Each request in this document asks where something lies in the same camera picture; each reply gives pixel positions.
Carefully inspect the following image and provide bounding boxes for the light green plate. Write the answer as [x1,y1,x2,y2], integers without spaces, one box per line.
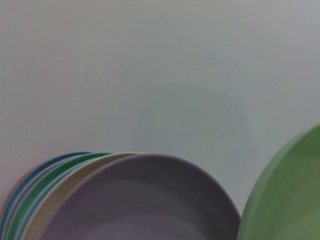
[236,122,320,240]

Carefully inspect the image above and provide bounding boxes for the lilac plate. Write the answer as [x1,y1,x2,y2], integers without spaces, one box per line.
[38,153,242,240]

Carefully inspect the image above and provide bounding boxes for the beige plate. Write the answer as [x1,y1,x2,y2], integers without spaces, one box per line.
[22,151,146,240]

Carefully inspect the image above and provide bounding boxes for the dark green plate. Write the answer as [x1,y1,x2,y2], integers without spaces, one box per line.
[6,151,113,240]

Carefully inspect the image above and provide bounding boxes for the teal blue plate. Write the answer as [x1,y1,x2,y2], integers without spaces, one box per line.
[1,151,95,226]

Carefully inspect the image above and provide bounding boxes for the light blue plate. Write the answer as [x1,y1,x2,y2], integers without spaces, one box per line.
[16,156,101,240]

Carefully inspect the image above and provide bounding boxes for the red plate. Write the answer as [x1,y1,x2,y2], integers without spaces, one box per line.
[0,166,36,218]

